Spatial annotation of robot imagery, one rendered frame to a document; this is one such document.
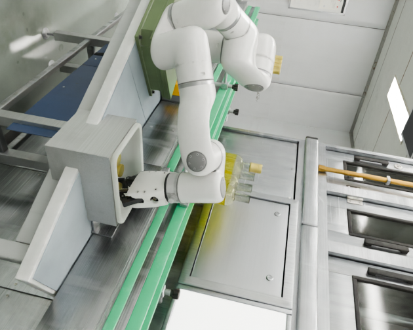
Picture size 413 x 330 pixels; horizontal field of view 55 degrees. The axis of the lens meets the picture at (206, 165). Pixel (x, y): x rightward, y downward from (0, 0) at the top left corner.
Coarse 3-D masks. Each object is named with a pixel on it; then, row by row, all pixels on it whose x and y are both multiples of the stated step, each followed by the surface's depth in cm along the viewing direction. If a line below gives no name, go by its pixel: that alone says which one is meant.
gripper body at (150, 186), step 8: (136, 176) 101; (144, 176) 100; (152, 176) 99; (160, 176) 98; (136, 184) 97; (144, 184) 96; (152, 184) 96; (160, 184) 95; (128, 192) 95; (136, 192) 95; (144, 192) 94; (152, 192) 94; (160, 192) 93; (144, 200) 95; (152, 200) 95; (160, 200) 94
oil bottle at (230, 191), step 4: (228, 184) 129; (228, 188) 127; (232, 188) 128; (228, 192) 126; (232, 192) 126; (228, 196) 126; (232, 196) 126; (224, 200) 127; (228, 200) 127; (232, 200) 127; (220, 204) 129; (224, 204) 128; (228, 204) 128
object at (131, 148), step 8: (136, 128) 97; (128, 136) 93; (136, 136) 102; (120, 144) 91; (128, 144) 104; (136, 144) 103; (120, 152) 89; (128, 152) 105; (136, 152) 105; (112, 160) 88; (128, 160) 107; (136, 160) 107; (112, 168) 88; (128, 168) 109; (136, 168) 109; (112, 176) 90; (120, 200) 106; (120, 208) 96; (128, 208) 104; (120, 216) 98
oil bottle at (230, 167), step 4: (228, 164) 137; (232, 164) 137; (236, 164) 138; (228, 168) 136; (232, 168) 136; (236, 168) 136; (240, 168) 137; (224, 172) 135; (228, 172) 135; (232, 172) 135; (236, 172) 135; (240, 172) 136; (236, 176) 136; (240, 176) 136
